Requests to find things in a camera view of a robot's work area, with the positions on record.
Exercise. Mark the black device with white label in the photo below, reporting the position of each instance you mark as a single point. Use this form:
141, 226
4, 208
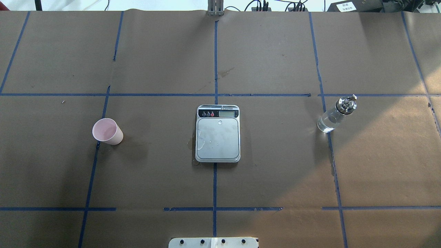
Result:
356, 6

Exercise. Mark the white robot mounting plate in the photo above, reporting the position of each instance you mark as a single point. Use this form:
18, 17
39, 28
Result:
214, 242

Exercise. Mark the pink plastic cup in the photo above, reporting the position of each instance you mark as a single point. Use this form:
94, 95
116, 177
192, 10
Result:
106, 130

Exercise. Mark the aluminium frame post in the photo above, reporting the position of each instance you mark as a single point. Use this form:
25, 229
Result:
215, 8

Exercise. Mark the clear glass sauce bottle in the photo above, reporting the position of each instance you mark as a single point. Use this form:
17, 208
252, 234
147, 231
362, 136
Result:
332, 118

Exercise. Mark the white digital kitchen scale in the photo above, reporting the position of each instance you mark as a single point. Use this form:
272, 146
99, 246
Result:
217, 134

